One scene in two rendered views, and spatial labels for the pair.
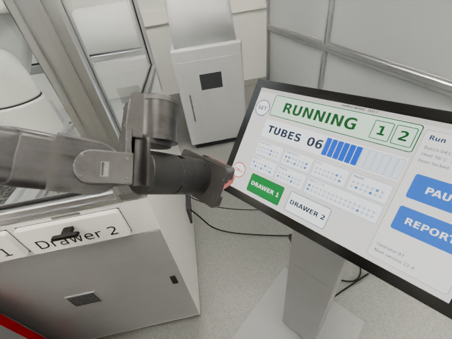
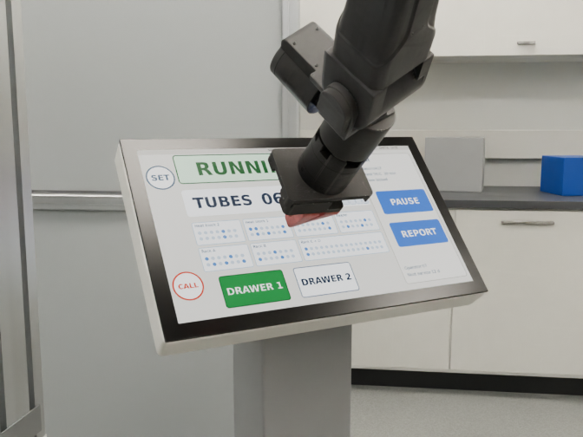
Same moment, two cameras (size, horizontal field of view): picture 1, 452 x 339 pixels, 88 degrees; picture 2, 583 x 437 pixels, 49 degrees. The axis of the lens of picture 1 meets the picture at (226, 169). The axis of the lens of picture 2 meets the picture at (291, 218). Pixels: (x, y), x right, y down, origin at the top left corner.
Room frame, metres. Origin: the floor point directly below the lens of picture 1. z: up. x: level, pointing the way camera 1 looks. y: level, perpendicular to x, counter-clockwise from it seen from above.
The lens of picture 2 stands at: (0.15, 0.71, 1.22)
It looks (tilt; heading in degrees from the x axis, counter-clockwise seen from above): 8 degrees down; 285
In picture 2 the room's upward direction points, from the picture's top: straight up
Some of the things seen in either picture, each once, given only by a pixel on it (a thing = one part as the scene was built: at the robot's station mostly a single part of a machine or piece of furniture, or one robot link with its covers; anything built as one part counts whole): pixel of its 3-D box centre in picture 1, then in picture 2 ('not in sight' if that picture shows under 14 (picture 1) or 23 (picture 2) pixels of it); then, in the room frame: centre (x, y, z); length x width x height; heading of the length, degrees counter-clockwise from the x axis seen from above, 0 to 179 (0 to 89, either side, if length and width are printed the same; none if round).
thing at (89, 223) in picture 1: (75, 231); not in sight; (0.47, 0.47, 0.87); 0.29 x 0.02 x 0.11; 95
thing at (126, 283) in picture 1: (98, 223); not in sight; (0.93, 0.78, 0.40); 1.03 x 0.95 x 0.80; 95
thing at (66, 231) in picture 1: (66, 233); not in sight; (0.44, 0.47, 0.91); 0.07 x 0.04 x 0.01; 95
